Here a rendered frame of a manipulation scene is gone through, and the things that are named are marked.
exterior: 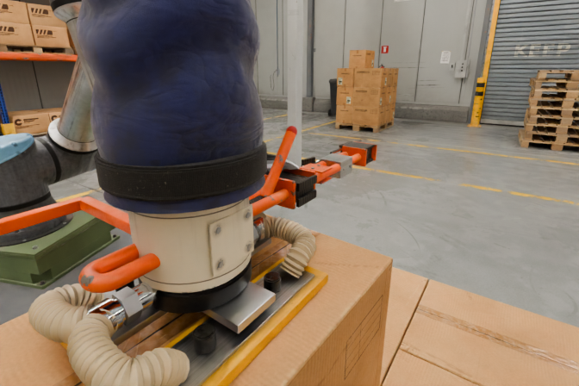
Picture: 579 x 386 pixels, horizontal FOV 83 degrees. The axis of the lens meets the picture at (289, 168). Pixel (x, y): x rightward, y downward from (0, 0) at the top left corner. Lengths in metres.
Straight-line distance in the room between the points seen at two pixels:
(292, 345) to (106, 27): 0.45
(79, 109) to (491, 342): 1.37
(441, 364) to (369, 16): 9.77
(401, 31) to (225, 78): 9.71
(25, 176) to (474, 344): 1.37
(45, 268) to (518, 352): 1.33
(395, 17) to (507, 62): 2.96
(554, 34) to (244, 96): 9.30
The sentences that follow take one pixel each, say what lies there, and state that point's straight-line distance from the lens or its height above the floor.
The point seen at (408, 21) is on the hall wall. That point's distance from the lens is 10.03.
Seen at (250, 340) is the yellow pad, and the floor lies 0.97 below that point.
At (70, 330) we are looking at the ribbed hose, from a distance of 0.49.
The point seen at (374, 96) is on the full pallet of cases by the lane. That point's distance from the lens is 7.34.
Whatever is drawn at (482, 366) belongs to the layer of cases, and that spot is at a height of 0.54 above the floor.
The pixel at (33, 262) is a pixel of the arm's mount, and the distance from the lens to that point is 1.12.
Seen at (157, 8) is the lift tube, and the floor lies 1.37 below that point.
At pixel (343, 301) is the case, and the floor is 0.95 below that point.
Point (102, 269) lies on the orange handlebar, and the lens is 0.48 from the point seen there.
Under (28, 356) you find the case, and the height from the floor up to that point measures 0.95.
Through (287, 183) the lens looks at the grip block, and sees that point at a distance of 0.64.
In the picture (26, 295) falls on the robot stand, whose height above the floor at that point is 0.75.
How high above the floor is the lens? 1.31
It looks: 17 degrees down
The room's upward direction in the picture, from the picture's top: straight up
